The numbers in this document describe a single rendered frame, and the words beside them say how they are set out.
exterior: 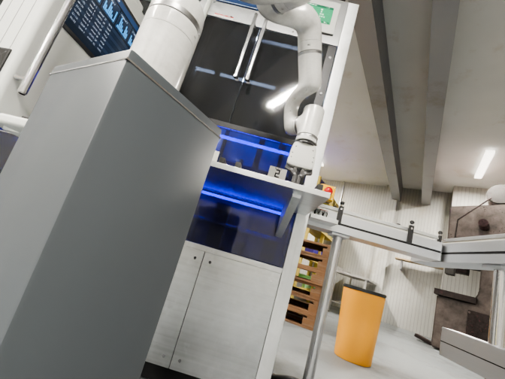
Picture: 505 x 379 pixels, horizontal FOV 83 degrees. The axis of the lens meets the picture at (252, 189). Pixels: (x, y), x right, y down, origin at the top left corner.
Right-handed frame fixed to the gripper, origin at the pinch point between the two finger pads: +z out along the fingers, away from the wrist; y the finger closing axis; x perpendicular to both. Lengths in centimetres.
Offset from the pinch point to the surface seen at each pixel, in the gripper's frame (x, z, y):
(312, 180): -27.4, -11.3, -9.9
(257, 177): 12.4, 6.3, 13.5
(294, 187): 12.4, 6.0, 0.7
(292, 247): -27.9, 21.4, -8.6
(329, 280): -43, 30, -32
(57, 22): 29, -20, 87
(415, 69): -218, -261, -131
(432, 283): -600, -40, -422
